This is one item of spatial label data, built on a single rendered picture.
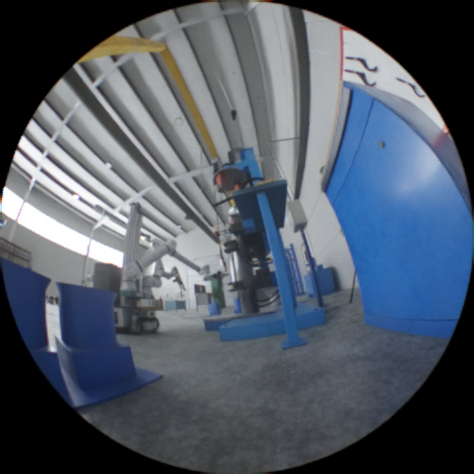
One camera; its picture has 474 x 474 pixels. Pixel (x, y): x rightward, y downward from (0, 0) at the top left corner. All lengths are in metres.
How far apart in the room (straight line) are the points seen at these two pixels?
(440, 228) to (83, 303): 1.07
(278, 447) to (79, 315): 0.63
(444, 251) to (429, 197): 0.15
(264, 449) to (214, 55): 7.12
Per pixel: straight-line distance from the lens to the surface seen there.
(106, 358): 0.67
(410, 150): 0.57
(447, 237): 0.54
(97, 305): 0.64
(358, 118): 0.72
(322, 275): 3.92
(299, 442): 0.39
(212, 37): 6.84
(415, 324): 0.71
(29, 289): 0.58
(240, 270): 1.87
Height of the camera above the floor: 0.32
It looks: 23 degrees up
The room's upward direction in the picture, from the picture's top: 9 degrees counter-clockwise
